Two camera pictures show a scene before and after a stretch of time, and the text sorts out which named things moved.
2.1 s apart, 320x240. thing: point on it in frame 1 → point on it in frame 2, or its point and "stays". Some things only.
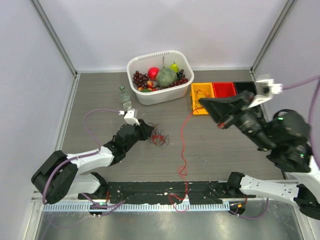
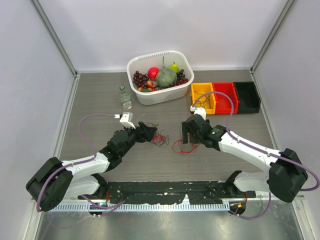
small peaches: (150, 85) stays
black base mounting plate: (166, 192) stays
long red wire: (183, 172) → (181, 152)
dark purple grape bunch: (180, 75) stays
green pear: (174, 67) stays
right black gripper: (219, 108) → (186, 128)
